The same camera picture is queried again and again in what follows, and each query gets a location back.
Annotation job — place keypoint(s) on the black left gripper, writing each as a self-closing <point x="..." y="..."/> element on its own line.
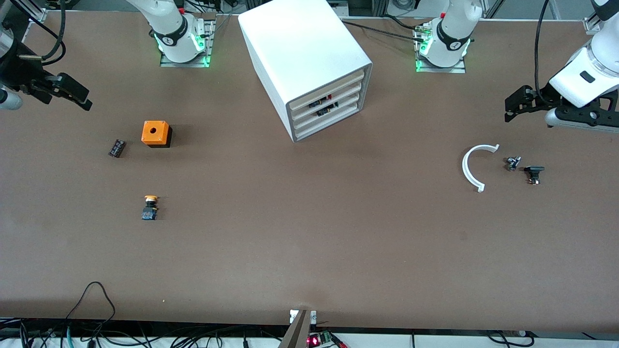
<point x="543" y="97"/>

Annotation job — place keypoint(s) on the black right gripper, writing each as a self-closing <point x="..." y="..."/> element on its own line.
<point x="18" y="72"/>

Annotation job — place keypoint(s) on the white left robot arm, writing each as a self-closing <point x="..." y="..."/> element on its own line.
<point x="592" y="72"/>

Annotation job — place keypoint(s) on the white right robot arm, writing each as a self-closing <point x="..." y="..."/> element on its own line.
<point x="171" y="29"/>

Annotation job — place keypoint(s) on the orange and black button box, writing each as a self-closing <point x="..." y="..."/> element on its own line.
<point x="155" y="133"/>

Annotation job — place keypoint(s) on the small black terminal block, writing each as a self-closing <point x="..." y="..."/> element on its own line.
<point x="116" y="148"/>

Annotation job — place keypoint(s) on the white curved plastic arc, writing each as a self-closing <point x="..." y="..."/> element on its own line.
<point x="466" y="169"/>

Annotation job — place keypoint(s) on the black component with green part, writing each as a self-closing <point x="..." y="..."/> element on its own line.
<point x="326" y="110"/>

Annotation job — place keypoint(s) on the circuit board with red LED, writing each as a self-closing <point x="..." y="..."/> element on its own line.
<point x="320" y="339"/>

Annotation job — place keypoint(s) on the small silver black knob switch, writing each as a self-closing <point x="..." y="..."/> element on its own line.
<point x="512" y="163"/>

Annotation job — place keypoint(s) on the black flat-head switch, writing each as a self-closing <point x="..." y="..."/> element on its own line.
<point x="534" y="172"/>

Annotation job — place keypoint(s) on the aluminium frame profile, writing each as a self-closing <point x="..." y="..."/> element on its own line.
<point x="597" y="19"/>
<point x="34" y="13"/>

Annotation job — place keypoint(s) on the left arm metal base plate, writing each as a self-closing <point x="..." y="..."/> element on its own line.
<point x="420" y="65"/>

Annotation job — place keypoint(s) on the orange push button switch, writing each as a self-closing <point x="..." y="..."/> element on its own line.
<point x="150" y="209"/>

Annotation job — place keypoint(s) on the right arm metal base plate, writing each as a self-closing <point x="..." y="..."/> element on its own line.
<point x="209" y="43"/>

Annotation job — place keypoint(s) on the grey angled post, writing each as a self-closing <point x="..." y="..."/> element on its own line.
<point x="297" y="333"/>

